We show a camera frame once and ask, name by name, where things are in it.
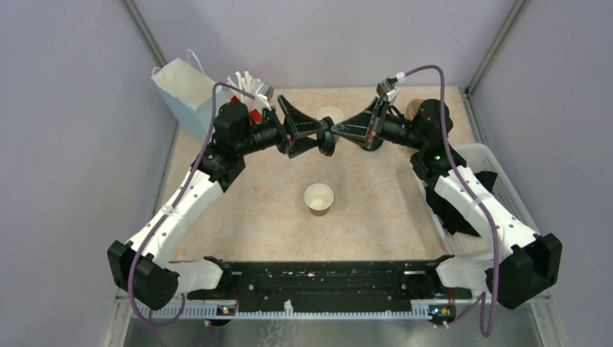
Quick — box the white wrapped straws bundle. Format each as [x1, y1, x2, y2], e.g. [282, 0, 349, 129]
[224, 71, 266, 108]

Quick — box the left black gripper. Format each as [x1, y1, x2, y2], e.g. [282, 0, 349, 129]
[236, 95, 328, 158]

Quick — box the red straw holder cup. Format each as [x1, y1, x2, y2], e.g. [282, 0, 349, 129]
[230, 96, 263, 124]

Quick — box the black plastic cup lid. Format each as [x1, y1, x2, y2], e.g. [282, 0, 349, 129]
[317, 131, 336, 157]

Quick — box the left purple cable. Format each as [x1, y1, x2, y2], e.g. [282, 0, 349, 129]
[127, 82, 257, 347]

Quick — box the brown cardboard cup carrier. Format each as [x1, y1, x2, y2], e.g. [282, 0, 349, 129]
[405, 99, 424, 120]

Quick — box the stack of black lids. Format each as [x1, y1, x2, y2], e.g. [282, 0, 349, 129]
[360, 137, 384, 152]

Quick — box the white plastic basket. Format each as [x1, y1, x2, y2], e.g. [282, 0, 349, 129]
[431, 143, 539, 260]

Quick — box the black cloth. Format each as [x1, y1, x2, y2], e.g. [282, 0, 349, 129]
[425, 171, 498, 237]

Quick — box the brown paper coffee cup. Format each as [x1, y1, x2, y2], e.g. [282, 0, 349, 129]
[304, 183, 335, 216]

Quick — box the light blue paper bag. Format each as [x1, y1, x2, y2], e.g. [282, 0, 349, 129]
[151, 49, 228, 143]

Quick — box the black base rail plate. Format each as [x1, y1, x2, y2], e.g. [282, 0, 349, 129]
[187, 258, 472, 313]

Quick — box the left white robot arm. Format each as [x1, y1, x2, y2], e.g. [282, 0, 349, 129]
[107, 95, 335, 310]

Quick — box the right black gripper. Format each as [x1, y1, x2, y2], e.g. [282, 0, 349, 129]
[330, 98, 425, 151]

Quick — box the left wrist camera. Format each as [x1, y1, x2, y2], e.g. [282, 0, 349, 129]
[254, 83, 275, 111]

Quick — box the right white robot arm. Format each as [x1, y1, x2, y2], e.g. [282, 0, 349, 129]
[331, 98, 562, 309]

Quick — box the stack of paper cups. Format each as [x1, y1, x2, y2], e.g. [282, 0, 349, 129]
[315, 106, 345, 124]

